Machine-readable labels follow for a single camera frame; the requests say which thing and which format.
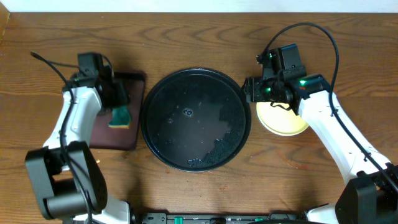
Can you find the yellow plate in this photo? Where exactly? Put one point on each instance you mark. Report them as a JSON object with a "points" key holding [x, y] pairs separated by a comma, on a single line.
{"points": [[280, 121]]}

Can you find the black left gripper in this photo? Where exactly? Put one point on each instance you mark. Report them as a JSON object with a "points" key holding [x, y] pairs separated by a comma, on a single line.
{"points": [[122, 95]]}

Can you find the round black tray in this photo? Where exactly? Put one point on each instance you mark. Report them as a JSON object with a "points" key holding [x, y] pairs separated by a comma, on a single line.
{"points": [[195, 119]]}

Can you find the green yellow sponge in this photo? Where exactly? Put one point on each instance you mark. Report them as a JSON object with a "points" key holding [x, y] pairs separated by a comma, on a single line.
{"points": [[121, 118]]}

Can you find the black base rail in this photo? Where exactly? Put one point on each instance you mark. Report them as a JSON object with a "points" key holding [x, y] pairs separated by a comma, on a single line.
{"points": [[194, 218]]}

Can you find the rectangular black sponge tray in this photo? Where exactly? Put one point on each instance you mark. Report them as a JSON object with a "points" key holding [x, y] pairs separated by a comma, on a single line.
{"points": [[104, 137]]}

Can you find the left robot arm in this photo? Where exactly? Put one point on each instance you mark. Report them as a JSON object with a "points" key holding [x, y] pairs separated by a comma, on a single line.
{"points": [[64, 175]]}

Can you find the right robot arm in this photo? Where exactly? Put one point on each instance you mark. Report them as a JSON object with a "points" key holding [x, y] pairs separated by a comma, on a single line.
{"points": [[370, 193]]}

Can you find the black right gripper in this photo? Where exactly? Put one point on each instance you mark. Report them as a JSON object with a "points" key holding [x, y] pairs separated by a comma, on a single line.
{"points": [[253, 85]]}

